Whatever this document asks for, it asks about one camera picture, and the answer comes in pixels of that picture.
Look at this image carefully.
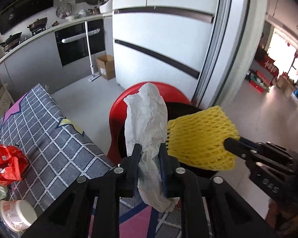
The red snack wrapper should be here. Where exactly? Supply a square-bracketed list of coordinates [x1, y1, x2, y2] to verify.
[0, 145, 30, 186]

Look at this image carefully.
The white stick vacuum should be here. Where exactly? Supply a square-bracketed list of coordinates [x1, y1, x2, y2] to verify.
[61, 20, 101, 82]

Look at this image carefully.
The grey kitchen counter cabinet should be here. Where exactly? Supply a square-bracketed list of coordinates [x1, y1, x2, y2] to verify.
[0, 14, 112, 100]

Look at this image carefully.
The white round plastic tub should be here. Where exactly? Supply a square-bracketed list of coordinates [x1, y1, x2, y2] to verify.
[0, 200, 38, 232]

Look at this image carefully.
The grey checked tablecloth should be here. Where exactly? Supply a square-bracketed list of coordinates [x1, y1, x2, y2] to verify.
[0, 83, 214, 238]

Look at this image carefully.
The white refrigerator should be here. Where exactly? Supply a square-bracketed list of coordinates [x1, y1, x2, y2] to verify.
[112, 0, 268, 109]

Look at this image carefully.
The black wok on stove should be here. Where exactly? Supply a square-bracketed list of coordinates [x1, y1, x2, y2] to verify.
[0, 32, 22, 53]

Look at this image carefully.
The red trash bin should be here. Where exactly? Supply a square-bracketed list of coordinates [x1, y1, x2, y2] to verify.
[106, 81, 223, 179]

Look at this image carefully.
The yellow foam fruit net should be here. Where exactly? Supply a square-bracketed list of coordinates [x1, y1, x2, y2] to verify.
[166, 106, 240, 171]

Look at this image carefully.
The white paper tissue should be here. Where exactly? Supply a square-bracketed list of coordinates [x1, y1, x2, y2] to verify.
[124, 83, 179, 213]

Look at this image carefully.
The brown cardboard box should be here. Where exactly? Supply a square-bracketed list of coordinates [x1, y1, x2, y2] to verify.
[96, 54, 116, 80]

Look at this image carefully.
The black range hood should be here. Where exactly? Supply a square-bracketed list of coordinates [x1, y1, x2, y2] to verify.
[0, 0, 54, 35]

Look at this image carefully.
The black built-in oven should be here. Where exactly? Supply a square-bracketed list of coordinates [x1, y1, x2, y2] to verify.
[55, 19, 105, 66]

